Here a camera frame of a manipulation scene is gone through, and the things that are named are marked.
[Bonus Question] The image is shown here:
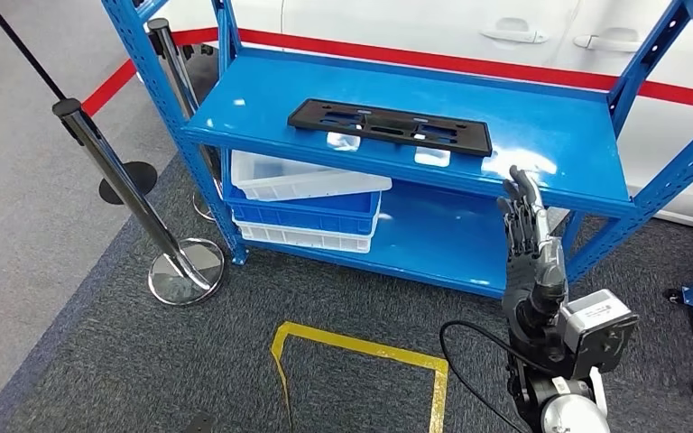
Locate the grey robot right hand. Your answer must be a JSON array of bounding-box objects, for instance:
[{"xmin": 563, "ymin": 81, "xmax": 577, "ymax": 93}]
[{"xmin": 497, "ymin": 166, "xmax": 568, "ymax": 360}]

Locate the long black plastic part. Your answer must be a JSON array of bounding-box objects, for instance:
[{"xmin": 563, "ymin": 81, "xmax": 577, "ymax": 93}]
[{"xmin": 287, "ymin": 98, "xmax": 494, "ymax": 159}]

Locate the blue metal shelf rack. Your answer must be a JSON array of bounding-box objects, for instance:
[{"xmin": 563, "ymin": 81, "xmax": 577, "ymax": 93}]
[{"xmin": 99, "ymin": 0, "xmax": 693, "ymax": 300}]

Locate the yellow floor tape square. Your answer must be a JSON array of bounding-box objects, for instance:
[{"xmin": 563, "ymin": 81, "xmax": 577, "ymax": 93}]
[{"xmin": 270, "ymin": 321, "xmax": 450, "ymax": 433}]

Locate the white car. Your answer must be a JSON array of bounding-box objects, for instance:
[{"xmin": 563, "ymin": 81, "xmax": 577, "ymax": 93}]
[{"xmin": 137, "ymin": 0, "xmax": 693, "ymax": 235}]

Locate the white ribbed plastic crate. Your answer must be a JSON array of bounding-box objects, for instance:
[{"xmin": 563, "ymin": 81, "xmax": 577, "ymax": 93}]
[{"xmin": 233, "ymin": 217, "xmax": 377, "ymax": 254}]

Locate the red barrier belt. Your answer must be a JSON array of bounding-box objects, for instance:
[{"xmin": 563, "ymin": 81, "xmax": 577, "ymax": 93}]
[{"xmin": 80, "ymin": 26, "xmax": 693, "ymax": 117}]

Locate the blue plastic crate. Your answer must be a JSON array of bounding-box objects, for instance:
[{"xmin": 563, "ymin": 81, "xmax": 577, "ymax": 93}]
[{"xmin": 222, "ymin": 181, "xmax": 383, "ymax": 237}]

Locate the black robot left foot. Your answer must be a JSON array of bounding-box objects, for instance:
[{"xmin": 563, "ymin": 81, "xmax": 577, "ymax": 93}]
[{"xmin": 181, "ymin": 410, "xmax": 217, "ymax": 433}]

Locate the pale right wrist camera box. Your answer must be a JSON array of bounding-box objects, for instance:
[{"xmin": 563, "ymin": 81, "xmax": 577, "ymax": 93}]
[{"xmin": 559, "ymin": 290, "xmax": 640, "ymax": 379}]

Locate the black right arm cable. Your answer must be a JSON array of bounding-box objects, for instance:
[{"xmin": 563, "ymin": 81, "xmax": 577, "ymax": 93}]
[{"xmin": 439, "ymin": 320, "xmax": 541, "ymax": 433}]

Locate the black stanchion post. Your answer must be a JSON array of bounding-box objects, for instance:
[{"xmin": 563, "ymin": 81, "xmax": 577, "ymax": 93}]
[{"xmin": 0, "ymin": 0, "xmax": 160, "ymax": 207}]

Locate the chrome stanchion post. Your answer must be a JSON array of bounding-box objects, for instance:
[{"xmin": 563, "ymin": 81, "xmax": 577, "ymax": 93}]
[
  {"xmin": 145, "ymin": 17, "xmax": 225, "ymax": 224},
  {"xmin": 51, "ymin": 98, "xmax": 226, "ymax": 307}
]

